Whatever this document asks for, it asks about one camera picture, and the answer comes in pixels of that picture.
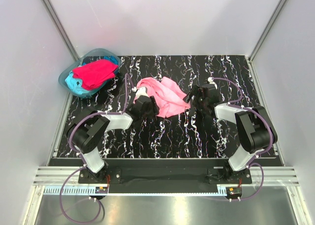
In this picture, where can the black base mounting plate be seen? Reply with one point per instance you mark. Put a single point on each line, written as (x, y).
(164, 187)

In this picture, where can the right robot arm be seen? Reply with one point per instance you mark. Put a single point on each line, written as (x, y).
(255, 131)

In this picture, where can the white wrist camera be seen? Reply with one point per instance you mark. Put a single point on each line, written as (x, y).
(142, 91)
(211, 82)

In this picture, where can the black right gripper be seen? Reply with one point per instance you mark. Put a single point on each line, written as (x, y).
(197, 91)

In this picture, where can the right aluminium corner post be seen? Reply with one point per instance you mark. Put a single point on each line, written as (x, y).
(275, 15)

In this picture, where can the left aluminium corner post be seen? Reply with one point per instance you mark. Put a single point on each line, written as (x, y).
(61, 30)

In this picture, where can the white slotted cable duct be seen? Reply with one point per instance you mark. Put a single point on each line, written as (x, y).
(76, 190)

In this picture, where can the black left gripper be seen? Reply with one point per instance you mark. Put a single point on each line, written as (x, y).
(154, 109)

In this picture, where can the translucent blue plastic basket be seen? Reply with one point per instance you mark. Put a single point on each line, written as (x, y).
(90, 57)

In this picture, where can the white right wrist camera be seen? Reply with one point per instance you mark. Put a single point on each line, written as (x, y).
(211, 82)

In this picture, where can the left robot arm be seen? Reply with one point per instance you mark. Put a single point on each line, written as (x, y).
(89, 127)

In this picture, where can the pink t shirt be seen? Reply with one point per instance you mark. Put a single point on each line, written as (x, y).
(168, 96)

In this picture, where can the magenta t shirt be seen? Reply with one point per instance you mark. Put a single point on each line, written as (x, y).
(94, 74)

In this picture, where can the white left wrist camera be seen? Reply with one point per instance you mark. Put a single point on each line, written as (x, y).
(142, 91)

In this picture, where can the teal blue t shirt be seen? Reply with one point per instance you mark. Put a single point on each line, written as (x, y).
(75, 84)

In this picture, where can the aluminium corner post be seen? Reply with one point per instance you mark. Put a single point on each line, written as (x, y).
(61, 30)
(275, 15)

